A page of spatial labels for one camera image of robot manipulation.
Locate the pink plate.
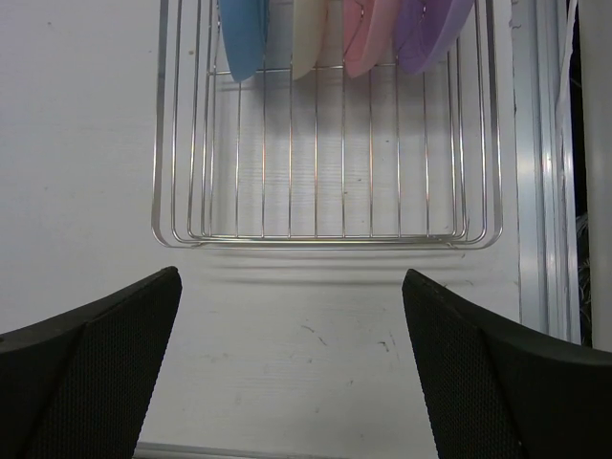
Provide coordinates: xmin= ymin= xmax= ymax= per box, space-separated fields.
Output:
xmin=342 ymin=0 xmax=403 ymax=78

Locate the cream plate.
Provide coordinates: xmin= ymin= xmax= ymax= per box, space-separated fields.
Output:
xmin=291 ymin=0 xmax=328 ymax=81

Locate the blue plate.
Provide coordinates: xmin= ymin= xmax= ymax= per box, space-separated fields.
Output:
xmin=219 ymin=0 xmax=269 ymax=82

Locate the metal wire dish rack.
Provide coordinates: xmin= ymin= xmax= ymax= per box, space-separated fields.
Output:
xmin=150 ymin=1 xmax=503 ymax=251

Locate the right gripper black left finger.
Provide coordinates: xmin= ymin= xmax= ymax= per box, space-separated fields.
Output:
xmin=1 ymin=267 xmax=182 ymax=458

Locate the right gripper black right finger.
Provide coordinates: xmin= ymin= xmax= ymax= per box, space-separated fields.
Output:
xmin=402 ymin=270 xmax=611 ymax=458

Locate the purple plate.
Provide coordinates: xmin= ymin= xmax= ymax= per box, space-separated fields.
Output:
xmin=393 ymin=0 xmax=474 ymax=75

